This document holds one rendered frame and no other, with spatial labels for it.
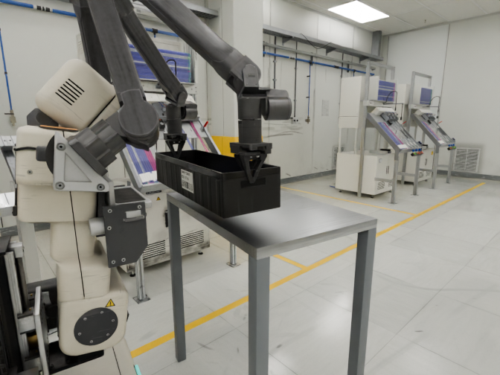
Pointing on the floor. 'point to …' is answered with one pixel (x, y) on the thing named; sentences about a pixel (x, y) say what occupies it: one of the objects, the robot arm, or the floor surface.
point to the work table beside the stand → (260, 246)
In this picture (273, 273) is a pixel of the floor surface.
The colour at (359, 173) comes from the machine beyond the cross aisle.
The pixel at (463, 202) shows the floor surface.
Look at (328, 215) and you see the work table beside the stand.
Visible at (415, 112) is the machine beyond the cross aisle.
